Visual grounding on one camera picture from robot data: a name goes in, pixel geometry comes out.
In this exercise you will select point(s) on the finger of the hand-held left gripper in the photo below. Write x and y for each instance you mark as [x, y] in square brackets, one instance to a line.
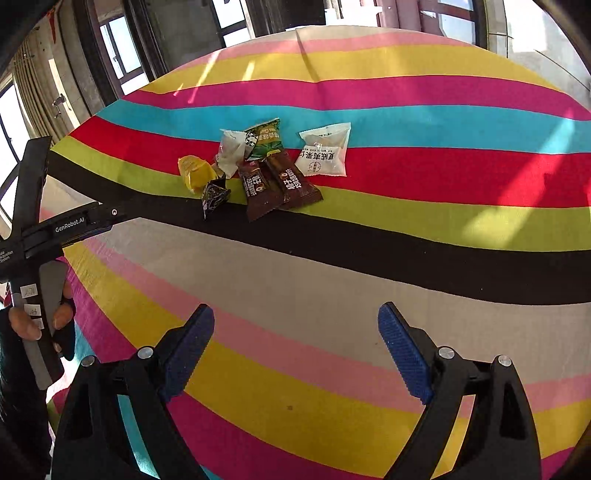
[115, 214]
[32, 184]

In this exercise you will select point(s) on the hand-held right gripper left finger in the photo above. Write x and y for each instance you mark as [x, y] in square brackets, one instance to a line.
[189, 350]

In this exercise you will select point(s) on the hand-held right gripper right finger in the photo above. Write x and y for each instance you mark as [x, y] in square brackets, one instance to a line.
[404, 353]

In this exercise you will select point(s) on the small yellow cake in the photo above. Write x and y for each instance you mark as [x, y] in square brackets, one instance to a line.
[196, 173]

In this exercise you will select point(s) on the dark candy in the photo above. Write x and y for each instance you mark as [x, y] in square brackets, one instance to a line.
[213, 196]

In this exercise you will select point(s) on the brown snack packet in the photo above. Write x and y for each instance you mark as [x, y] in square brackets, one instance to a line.
[295, 182]
[258, 191]

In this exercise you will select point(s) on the dark green snack packet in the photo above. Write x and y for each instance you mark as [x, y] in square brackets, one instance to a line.
[265, 138]

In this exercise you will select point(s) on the white red label snack packet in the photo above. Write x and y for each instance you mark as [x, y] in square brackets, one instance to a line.
[323, 152]

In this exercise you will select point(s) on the person's left forearm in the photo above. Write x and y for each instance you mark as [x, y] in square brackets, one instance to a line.
[18, 406]

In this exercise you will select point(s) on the person's left hand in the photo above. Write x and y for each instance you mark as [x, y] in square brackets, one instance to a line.
[62, 318]

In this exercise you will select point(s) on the striped tablecloth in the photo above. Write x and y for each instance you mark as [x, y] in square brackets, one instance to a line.
[369, 277]

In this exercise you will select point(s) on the beige curtain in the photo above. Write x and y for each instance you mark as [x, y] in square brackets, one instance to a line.
[32, 78]

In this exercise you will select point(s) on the window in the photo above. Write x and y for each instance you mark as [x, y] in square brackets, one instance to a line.
[120, 46]

